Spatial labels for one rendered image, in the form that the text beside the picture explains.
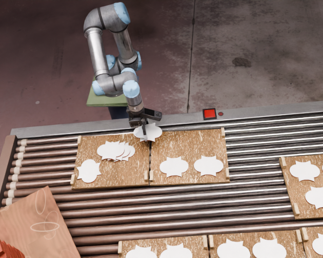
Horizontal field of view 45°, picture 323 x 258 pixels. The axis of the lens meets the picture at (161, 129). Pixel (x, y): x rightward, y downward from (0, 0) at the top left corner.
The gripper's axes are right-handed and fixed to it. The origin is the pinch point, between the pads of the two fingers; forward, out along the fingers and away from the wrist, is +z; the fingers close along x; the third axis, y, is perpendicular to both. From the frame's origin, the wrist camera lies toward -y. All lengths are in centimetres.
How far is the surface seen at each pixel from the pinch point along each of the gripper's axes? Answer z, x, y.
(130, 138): 11.6, -5.5, 12.3
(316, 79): 112, -141, -135
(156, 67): 105, -172, 17
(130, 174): 11.6, 18.5, 10.6
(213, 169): 12.7, 18.1, -33.0
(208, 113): 14.4, -22.4, -33.1
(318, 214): 16, 45, -80
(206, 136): 13.6, -4.3, -30.7
